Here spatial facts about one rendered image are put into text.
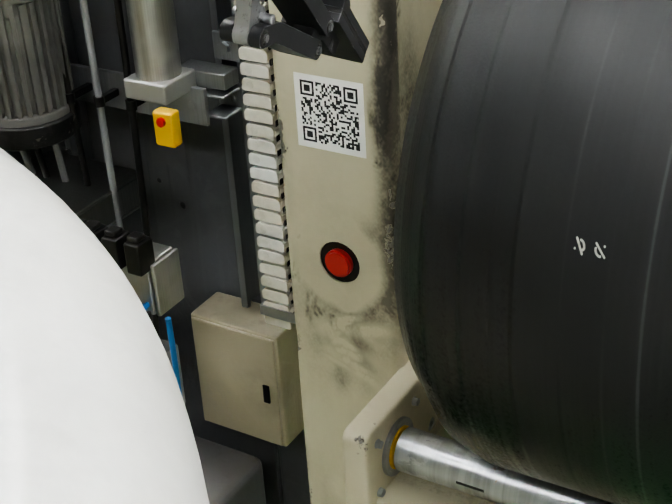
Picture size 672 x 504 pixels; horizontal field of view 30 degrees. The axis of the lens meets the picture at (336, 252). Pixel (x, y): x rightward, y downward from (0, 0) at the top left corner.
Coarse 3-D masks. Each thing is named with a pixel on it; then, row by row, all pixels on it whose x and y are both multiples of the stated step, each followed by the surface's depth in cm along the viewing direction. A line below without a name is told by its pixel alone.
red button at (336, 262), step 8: (336, 248) 125; (328, 256) 125; (336, 256) 124; (344, 256) 124; (328, 264) 125; (336, 264) 125; (344, 264) 124; (352, 264) 124; (336, 272) 125; (344, 272) 125
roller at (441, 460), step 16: (400, 432) 123; (416, 432) 123; (400, 448) 122; (416, 448) 122; (432, 448) 121; (448, 448) 121; (464, 448) 120; (400, 464) 122; (416, 464) 121; (432, 464) 120; (448, 464) 120; (464, 464) 119; (480, 464) 119; (432, 480) 122; (448, 480) 120; (464, 480) 119; (480, 480) 118; (496, 480) 117; (512, 480) 117; (528, 480) 116; (480, 496) 119; (496, 496) 118; (512, 496) 117; (528, 496) 116; (544, 496) 115; (560, 496) 115; (576, 496) 114
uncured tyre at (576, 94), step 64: (448, 0) 96; (512, 0) 90; (576, 0) 88; (640, 0) 86; (448, 64) 91; (512, 64) 88; (576, 64) 86; (640, 64) 84; (448, 128) 91; (512, 128) 88; (576, 128) 86; (640, 128) 84; (448, 192) 91; (512, 192) 88; (576, 192) 86; (640, 192) 84; (448, 256) 92; (512, 256) 89; (640, 256) 84; (448, 320) 94; (512, 320) 91; (576, 320) 88; (640, 320) 85; (448, 384) 98; (512, 384) 94; (576, 384) 91; (640, 384) 88; (512, 448) 101; (576, 448) 96; (640, 448) 92
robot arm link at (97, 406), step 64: (0, 192) 28; (0, 256) 25; (64, 256) 26; (0, 320) 24; (64, 320) 24; (128, 320) 25; (0, 384) 22; (64, 384) 23; (128, 384) 24; (0, 448) 21; (64, 448) 21; (128, 448) 22; (192, 448) 24
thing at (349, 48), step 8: (328, 8) 77; (336, 16) 76; (344, 16) 77; (336, 24) 77; (344, 24) 77; (336, 32) 78; (344, 32) 78; (352, 32) 79; (344, 40) 79; (352, 40) 79; (344, 48) 81; (352, 48) 80; (360, 48) 81; (336, 56) 83; (344, 56) 82; (352, 56) 82; (360, 56) 82
